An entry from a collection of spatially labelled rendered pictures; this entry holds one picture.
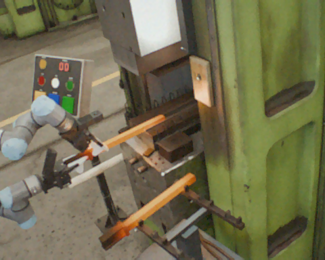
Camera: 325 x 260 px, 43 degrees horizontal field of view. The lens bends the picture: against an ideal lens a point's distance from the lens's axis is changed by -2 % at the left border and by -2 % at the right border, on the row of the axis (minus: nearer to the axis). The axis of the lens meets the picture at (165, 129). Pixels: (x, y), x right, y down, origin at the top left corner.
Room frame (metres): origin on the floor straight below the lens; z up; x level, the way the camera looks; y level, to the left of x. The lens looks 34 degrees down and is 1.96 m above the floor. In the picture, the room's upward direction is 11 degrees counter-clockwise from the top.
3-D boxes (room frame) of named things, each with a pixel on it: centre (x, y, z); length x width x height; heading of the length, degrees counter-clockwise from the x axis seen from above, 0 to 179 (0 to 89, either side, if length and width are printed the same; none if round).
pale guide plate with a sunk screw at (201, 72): (1.28, -0.16, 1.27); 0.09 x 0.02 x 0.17; 28
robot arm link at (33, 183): (1.24, 0.53, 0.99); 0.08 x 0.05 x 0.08; 28
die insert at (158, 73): (1.59, -0.13, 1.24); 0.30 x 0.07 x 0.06; 118
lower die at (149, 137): (1.60, -0.08, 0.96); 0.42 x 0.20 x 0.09; 118
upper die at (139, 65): (1.60, -0.08, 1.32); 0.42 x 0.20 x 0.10; 118
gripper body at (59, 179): (1.28, 0.46, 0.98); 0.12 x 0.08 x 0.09; 118
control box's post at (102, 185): (1.95, 0.44, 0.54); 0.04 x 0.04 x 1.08; 28
